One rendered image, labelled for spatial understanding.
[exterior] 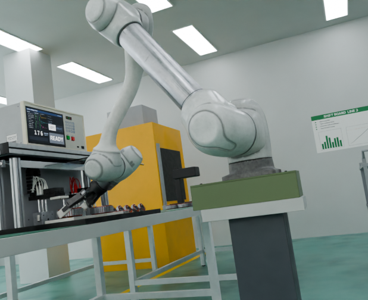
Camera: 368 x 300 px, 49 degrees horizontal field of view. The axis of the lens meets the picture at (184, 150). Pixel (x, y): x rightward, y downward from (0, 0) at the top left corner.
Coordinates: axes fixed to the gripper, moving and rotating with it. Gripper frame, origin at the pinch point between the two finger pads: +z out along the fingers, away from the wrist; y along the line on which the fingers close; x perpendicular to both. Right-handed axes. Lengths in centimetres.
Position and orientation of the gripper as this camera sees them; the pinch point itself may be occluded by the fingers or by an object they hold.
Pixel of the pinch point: (70, 212)
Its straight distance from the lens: 183.6
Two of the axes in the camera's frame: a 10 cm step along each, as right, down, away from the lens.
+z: -7.3, 6.4, 2.5
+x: -5.7, -7.7, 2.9
